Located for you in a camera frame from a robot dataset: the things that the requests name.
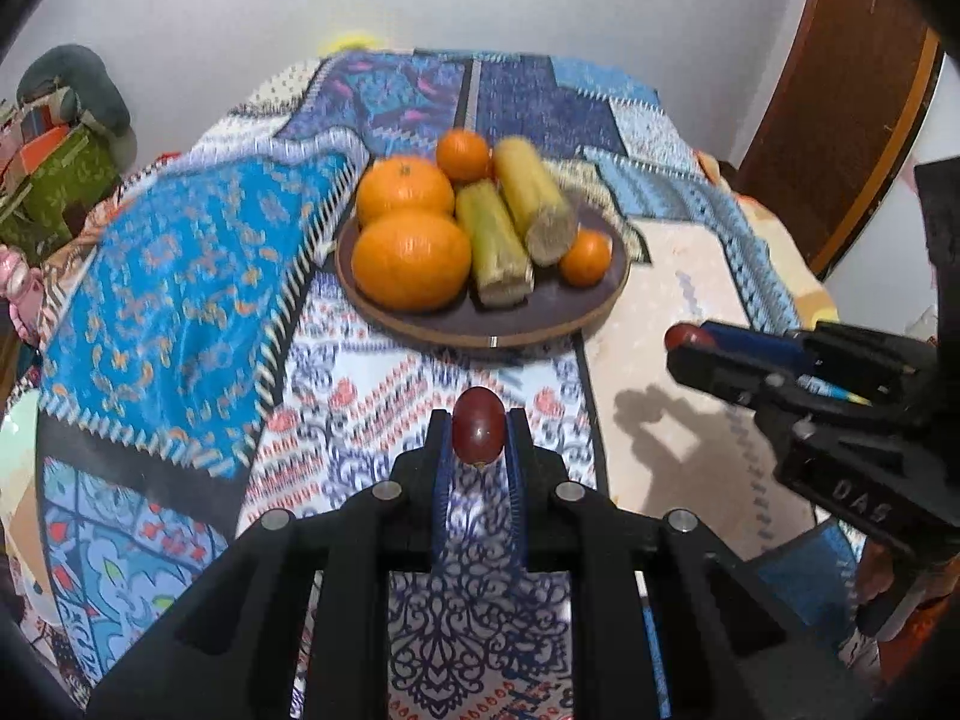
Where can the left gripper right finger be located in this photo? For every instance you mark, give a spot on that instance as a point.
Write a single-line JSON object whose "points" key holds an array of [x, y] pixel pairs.
{"points": [[665, 620]]}

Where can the pink toy figure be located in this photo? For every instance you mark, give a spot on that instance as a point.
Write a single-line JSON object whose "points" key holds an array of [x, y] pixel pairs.
{"points": [[23, 291]]}

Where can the purple ceramic plate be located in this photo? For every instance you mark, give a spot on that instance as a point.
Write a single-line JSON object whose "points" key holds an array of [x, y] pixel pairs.
{"points": [[553, 310]]}

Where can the large orange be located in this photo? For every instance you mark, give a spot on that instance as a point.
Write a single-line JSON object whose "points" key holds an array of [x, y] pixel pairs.
{"points": [[411, 261]]}

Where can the mandarin on plate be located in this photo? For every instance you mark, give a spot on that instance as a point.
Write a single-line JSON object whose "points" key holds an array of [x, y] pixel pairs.
{"points": [[402, 183]]}

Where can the small mandarin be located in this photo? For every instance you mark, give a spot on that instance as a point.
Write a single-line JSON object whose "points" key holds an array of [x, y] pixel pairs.
{"points": [[588, 259], [464, 156]]}

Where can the dark red grape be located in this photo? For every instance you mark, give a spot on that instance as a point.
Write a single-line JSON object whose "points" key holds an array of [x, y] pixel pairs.
{"points": [[478, 426], [688, 334]]}

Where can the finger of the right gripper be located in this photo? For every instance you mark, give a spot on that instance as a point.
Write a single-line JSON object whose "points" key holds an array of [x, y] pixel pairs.
{"points": [[765, 344], [751, 382]]}

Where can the green sugarcane piece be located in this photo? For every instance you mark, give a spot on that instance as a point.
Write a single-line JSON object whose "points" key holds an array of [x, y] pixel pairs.
{"points": [[502, 271]]}

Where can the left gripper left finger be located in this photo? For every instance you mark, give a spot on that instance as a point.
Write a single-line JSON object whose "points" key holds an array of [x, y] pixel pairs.
{"points": [[292, 596]]}

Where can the yellow sugarcane piece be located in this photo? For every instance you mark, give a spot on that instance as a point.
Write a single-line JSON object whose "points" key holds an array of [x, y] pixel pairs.
{"points": [[544, 219]]}

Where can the grey plush toy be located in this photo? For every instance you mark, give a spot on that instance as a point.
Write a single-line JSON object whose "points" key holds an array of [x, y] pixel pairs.
{"points": [[72, 81]]}

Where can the patchwork patterned bedspread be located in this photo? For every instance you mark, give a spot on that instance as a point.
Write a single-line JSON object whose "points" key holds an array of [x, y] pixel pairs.
{"points": [[202, 365]]}

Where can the brown wooden wardrobe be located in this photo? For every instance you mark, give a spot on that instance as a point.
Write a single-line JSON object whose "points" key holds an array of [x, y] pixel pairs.
{"points": [[849, 102]]}

